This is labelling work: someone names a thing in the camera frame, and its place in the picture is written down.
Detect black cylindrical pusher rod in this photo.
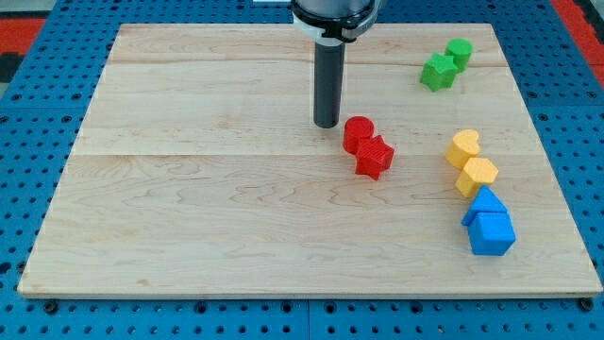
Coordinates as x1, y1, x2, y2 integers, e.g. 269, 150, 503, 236
313, 43, 345, 128

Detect blue triangle block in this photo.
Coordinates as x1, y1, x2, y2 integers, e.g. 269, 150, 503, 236
461, 185, 508, 227

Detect red star block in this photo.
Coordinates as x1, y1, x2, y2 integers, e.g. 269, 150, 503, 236
355, 135, 394, 180

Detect yellow heart block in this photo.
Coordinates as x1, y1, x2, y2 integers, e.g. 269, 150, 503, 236
445, 129, 481, 169

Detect green star block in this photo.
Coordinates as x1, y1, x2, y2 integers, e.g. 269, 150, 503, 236
420, 53, 459, 92

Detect yellow hexagon block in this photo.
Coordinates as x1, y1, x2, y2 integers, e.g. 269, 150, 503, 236
455, 158, 499, 198

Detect red cylinder block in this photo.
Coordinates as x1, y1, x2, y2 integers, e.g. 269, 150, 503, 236
343, 116, 375, 154

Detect blue cube block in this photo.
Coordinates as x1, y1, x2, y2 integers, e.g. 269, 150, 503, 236
468, 212, 516, 256

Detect wooden board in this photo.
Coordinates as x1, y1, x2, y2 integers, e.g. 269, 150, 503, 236
18, 24, 602, 299

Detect green cylinder block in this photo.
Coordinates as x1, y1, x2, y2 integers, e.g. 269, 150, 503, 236
445, 38, 474, 72

